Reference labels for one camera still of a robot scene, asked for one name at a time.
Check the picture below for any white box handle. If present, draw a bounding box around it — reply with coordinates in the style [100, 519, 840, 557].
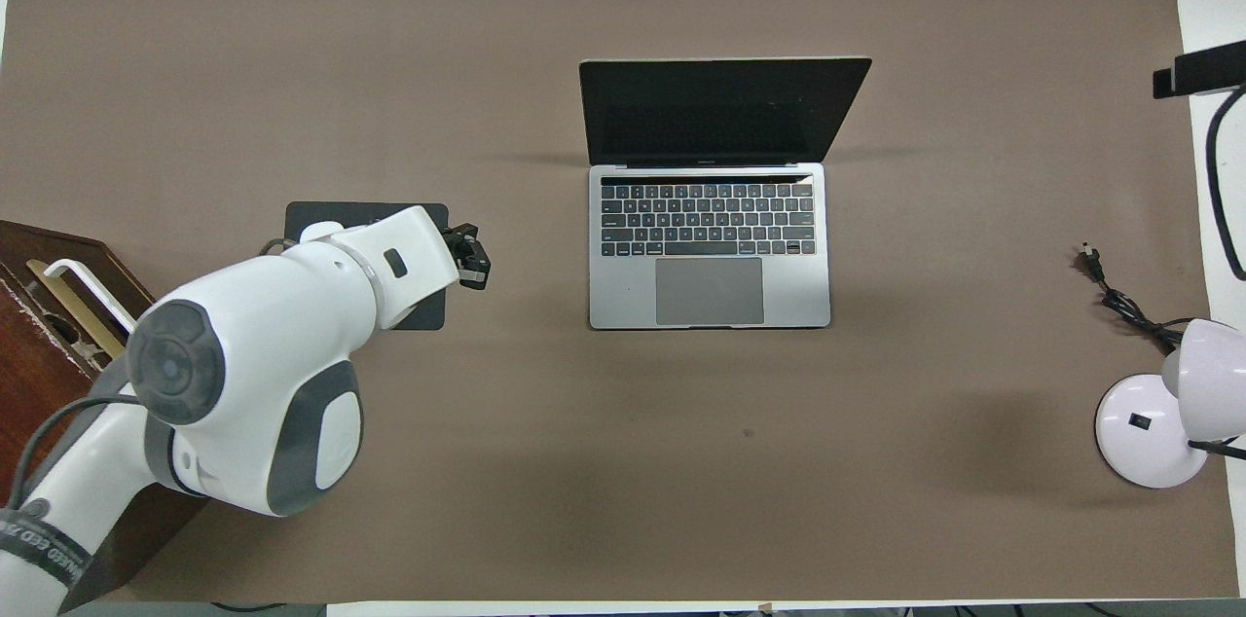
[44, 259, 137, 336]

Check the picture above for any white desk lamp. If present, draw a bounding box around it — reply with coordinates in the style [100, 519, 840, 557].
[1095, 317, 1246, 490]

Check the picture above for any black lamp power cable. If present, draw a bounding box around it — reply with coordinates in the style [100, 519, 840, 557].
[1076, 244, 1184, 355]

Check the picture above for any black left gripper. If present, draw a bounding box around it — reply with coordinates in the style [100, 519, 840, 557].
[440, 223, 493, 291]

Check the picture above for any black mouse pad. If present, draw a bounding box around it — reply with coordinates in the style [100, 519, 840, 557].
[284, 201, 450, 332]

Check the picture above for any dark brown wooden box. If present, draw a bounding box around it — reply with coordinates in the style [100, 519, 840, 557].
[0, 220, 210, 614]

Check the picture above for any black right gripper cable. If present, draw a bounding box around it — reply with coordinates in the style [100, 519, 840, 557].
[1204, 84, 1246, 283]

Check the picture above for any brass box handle plate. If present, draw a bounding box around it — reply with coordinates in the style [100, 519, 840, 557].
[26, 259, 126, 373]

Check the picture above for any brown table mat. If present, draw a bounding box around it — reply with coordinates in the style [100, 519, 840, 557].
[0, 0, 1239, 603]

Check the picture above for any silver apple laptop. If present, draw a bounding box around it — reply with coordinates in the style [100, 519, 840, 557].
[579, 57, 873, 331]

